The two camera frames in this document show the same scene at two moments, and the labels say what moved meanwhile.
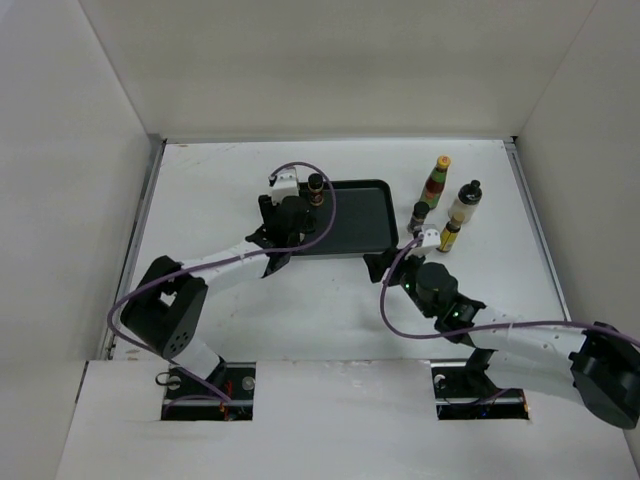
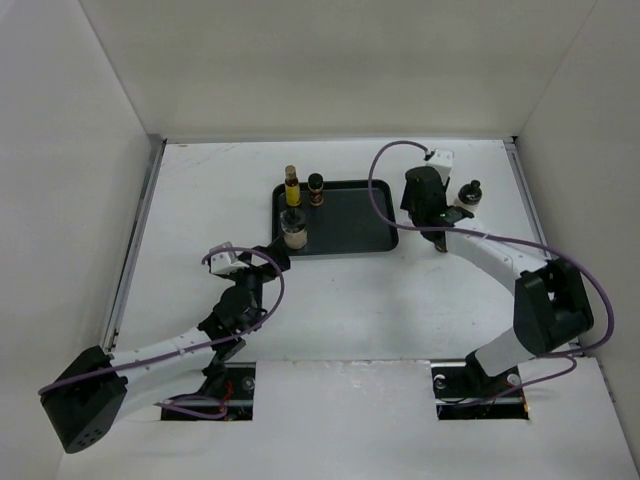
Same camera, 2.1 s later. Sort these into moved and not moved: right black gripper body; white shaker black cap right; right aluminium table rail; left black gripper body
Moved: right black gripper body; left black gripper body
Not moved: right aluminium table rail; white shaker black cap right
